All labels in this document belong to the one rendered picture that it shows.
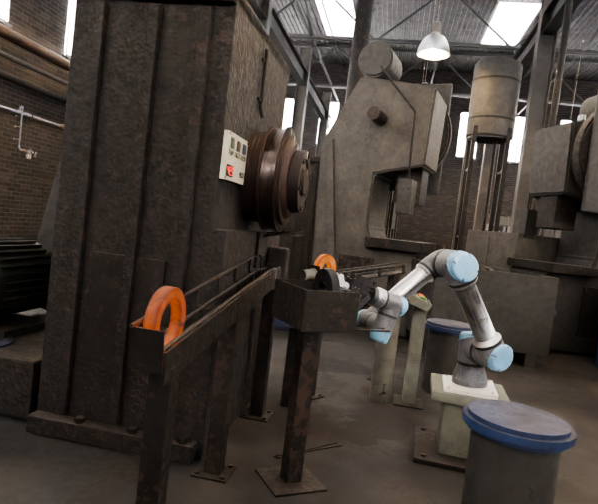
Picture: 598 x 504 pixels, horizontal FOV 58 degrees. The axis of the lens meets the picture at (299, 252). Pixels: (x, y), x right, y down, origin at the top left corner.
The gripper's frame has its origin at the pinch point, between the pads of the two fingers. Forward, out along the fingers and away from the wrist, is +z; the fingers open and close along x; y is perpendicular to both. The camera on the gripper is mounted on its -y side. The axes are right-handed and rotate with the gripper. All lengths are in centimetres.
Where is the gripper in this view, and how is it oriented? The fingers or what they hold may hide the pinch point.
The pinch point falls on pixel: (326, 284)
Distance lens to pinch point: 194.2
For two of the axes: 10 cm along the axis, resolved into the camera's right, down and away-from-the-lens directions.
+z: -8.4, -3.3, -4.2
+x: 4.2, 0.9, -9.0
